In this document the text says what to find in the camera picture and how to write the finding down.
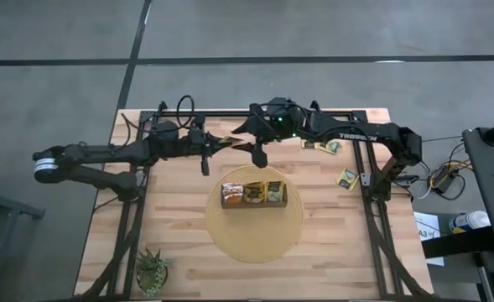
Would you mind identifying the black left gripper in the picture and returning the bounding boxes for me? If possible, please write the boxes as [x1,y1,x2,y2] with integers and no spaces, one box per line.
[186,114,242,177]

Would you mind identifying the white bottle blue label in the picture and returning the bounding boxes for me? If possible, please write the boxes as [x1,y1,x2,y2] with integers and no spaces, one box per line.
[448,210,491,235]

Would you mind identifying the small potted succulent plant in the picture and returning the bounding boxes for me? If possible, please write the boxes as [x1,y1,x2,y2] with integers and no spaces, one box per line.
[133,247,173,298]

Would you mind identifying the white cable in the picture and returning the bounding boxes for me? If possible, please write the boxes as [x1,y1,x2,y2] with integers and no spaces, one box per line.
[413,161,436,200]

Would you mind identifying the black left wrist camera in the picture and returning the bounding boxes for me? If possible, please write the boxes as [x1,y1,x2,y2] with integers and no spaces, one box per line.
[151,120,180,142]

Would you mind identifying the wooden three-compartment tea box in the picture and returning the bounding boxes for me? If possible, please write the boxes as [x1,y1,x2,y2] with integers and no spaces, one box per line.
[220,180,289,210]

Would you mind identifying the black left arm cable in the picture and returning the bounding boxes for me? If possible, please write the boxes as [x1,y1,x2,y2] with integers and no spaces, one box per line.
[120,112,149,148]

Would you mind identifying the black power adapter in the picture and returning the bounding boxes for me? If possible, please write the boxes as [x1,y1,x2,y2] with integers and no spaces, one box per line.
[433,169,460,194]

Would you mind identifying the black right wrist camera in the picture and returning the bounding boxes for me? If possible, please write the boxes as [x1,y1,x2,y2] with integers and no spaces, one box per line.
[266,96,303,127]

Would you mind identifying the yellow mango tea bag packet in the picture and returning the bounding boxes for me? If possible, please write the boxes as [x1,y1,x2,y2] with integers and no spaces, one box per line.
[243,180,267,205]

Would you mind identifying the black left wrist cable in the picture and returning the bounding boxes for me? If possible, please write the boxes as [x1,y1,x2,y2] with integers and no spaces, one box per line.
[175,95,195,129]

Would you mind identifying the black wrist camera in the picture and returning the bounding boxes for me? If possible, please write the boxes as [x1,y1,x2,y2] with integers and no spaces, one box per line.
[266,96,303,127]
[151,120,180,142]

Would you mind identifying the white paper sheet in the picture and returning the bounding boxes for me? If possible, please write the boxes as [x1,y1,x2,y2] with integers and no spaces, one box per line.
[413,211,445,268]

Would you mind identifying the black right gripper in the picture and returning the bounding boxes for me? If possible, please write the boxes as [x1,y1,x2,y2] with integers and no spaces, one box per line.
[231,102,310,169]

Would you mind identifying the orange white tea bag packet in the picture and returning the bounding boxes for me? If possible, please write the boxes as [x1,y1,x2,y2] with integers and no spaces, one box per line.
[221,182,244,206]

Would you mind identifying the yellow cable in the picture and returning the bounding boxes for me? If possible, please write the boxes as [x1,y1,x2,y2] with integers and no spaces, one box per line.
[429,159,474,185]

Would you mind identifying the black metal stand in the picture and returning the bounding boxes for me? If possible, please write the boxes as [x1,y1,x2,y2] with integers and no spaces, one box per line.
[0,167,46,302]

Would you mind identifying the black shelf board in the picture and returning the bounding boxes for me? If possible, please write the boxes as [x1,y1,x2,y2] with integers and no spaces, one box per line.
[421,226,494,259]

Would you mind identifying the round woven straw placemat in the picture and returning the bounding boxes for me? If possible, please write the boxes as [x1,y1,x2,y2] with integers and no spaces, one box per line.
[204,164,304,264]

